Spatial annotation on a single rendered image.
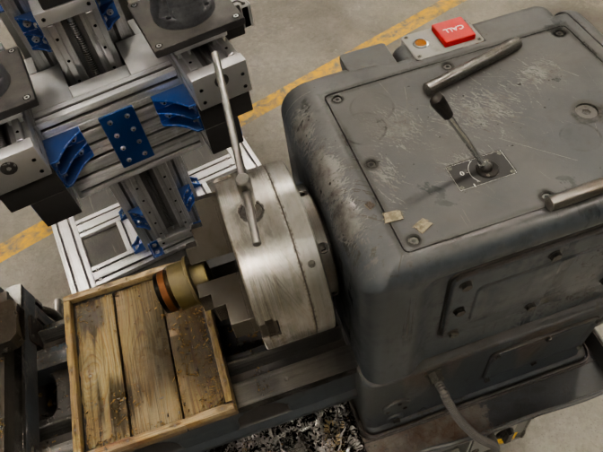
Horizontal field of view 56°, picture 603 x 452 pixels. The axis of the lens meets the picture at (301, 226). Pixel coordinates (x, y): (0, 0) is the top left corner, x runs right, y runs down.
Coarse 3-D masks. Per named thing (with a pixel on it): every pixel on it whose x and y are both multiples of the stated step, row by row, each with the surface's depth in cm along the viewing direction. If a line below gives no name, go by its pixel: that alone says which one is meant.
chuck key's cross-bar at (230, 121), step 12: (216, 60) 89; (216, 72) 88; (228, 96) 87; (228, 108) 86; (228, 120) 86; (240, 156) 84; (240, 168) 83; (252, 204) 80; (252, 216) 79; (252, 228) 78; (252, 240) 77
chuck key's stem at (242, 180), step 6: (240, 174) 81; (246, 174) 80; (240, 180) 80; (246, 180) 80; (240, 186) 80; (246, 186) 80; (240, 192) 81; (252, 192) 83; (240, 198) 83; (252, 198) 83
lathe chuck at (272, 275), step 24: (264, 168) 95; (216, 192) 92; (264, 192) 89; (240, 216) 87; (264, 216) 87; (240, 240) 86; (264, 240) 86; (288, 240) 86; (240, 264) 85; (264, 264) 85; (288, 264) 86; (264, 288) 86; (288, 288) 86; (264, 312) 87; (288, 312) 88; (312, 312) 90; (264, 336) 91; (288, 336) 93
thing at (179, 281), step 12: (180, 264) 98; (204, 264) 98; (156, 276) 97; (168, 276) 96; (180, 276) 96; (192, 276) 97; (204, 276) 97; (156, 288) 96; (168, 288) 96; (180, 288) 96; (192, 288) 95; (168, 300) 96; (180, 300) 96; (192, 300) 97; (168, 312) 98
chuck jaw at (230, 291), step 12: (228, 276) 96; (240, 276) 96; (204, 288) 96; (216, 288) 95; (228, 288) 95; (240, 288) 94; (204, 300) 95; (216, 300) 93; (228, 300) 93; (240, 300) 92; (216, 312) 93; (228, 312) 91; (240, 312) 91; (252, 312) 90; (240, 324) 90; (252, 324) 91; (276, 324) 90; (240, 336) 92
